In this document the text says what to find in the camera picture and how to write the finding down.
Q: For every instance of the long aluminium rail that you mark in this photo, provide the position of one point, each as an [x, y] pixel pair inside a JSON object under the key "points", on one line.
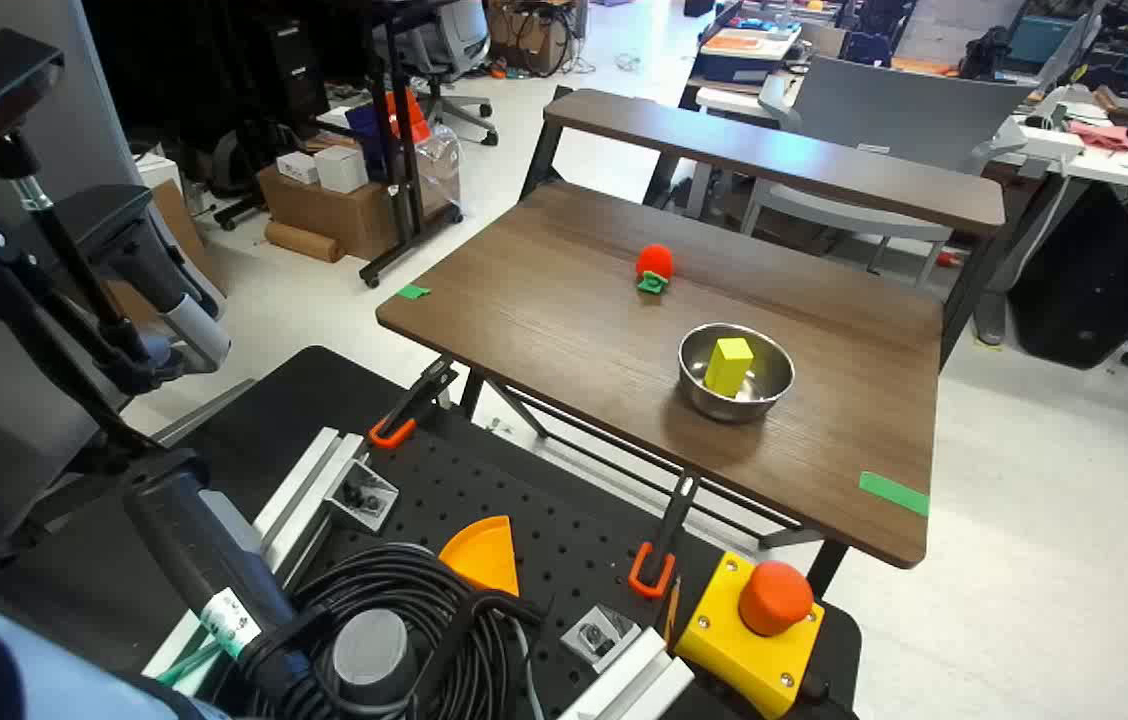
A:
{"points": [[309, 480]]}

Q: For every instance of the steel bowl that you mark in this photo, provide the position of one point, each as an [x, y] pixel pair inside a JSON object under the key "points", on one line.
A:
{"points": [[700, 385]]}

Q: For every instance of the small green tape strip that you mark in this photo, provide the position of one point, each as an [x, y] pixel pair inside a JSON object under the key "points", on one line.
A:
{"points": [[415, 295]]}

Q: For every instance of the grey office chair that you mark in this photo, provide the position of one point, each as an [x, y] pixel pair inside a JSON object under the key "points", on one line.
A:
{"points": [[458, 62]]}

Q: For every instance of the yellow block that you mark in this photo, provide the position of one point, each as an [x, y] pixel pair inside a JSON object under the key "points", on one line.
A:
{"points": [[731, 368]]}

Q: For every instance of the yellow box red stop button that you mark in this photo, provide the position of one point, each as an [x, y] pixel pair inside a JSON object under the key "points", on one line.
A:
{"points": [[739, 653]]}

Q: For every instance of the long green tape strip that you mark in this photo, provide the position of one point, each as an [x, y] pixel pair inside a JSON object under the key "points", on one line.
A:
{"points": [[894, 495]]}

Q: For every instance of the large cardboard box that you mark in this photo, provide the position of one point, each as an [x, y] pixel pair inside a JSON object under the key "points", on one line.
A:
{"points": [[344, 210]]}

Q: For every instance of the red toy fruit green leaf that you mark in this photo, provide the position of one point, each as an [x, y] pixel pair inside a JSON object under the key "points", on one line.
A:
{"points": [[654, 261]]}

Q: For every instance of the black perforated base board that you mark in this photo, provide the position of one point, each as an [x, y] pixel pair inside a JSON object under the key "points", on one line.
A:
{"points": [[511, 480]]}

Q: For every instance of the flat cardboard sheet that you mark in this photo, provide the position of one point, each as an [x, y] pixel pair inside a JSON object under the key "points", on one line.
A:
{"points": [[186, 225]]}

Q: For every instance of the white small boxes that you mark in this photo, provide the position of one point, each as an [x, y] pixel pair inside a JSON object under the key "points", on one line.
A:
{"points": [[327, 167]]}

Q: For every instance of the black bag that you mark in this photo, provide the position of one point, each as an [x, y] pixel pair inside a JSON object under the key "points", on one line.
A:
{"points": [[1098, 275]]}

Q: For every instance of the white desk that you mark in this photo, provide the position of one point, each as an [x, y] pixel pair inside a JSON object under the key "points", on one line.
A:
{"points": [[1085, 157]]}

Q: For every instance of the long wooden bench shelf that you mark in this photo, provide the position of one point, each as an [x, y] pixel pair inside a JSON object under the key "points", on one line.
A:
{"points": [[776, 152]]}

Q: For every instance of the grey round cap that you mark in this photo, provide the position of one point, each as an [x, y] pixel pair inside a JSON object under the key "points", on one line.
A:
{"points": [[370, 657]]}

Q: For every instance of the orange black clamp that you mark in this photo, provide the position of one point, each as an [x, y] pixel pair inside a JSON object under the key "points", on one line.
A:
{"points": [[654, 562], [403, 421]]}

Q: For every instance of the short aluminium rail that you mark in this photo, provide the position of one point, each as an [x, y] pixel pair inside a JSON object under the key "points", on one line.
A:
{"points": [[628, 682]]}

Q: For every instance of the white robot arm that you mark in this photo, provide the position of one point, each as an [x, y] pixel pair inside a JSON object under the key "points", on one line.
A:
{"points": [[16, 675]]}

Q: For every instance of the brown wooden table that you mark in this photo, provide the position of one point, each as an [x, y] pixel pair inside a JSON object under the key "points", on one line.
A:
{"points": [[551, 306]]}

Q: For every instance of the black metal floor stand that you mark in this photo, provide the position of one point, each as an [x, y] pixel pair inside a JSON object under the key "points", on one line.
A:
{"points": [[403, 147]]}

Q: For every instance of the grey panel chair back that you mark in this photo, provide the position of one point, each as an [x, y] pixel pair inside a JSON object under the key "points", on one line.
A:
{"points": [[905, 121]]}

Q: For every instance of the orange wedge piece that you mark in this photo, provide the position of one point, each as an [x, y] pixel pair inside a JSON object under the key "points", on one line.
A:
{"points": [[487, 559]]}

